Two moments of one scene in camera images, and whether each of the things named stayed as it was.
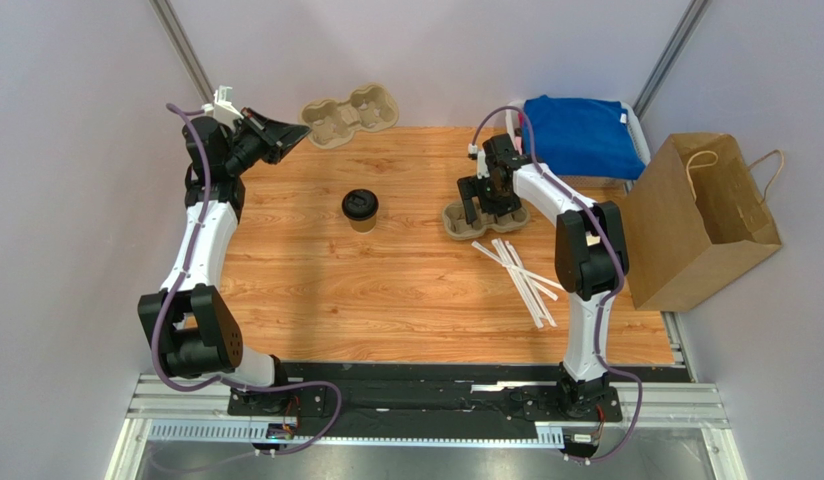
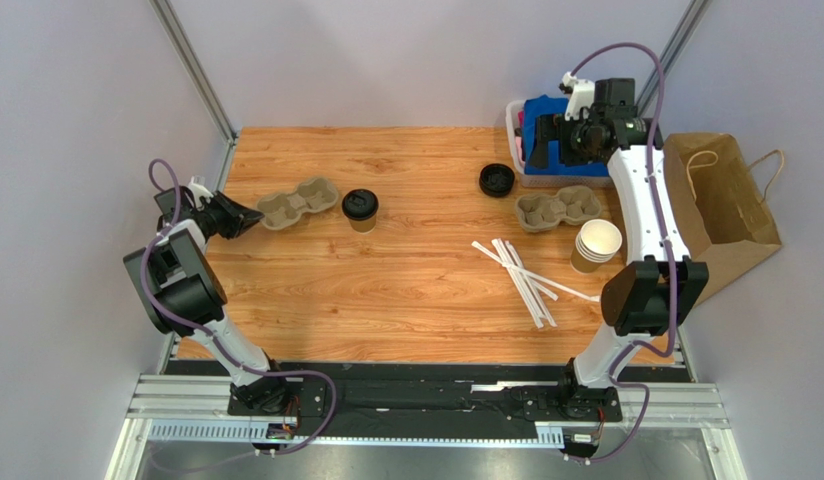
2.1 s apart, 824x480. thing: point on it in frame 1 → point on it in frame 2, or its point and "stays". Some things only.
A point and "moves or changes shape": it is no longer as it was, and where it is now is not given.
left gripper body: x=249 y=146 → x=218 y=220
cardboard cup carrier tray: x=455 y=224 moves or changes shape
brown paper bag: x=698 y=217 stays
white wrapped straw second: x=527 y=283 stays
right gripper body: x=487 y=182 → x=555 y=133
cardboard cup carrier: x=332 y=124 → x=282 y=211
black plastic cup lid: x=360 y=204 stays
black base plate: x=438 y=402 stays
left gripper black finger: x=284 y=137 → x=249 y=217
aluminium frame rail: x=197 y=409 stays
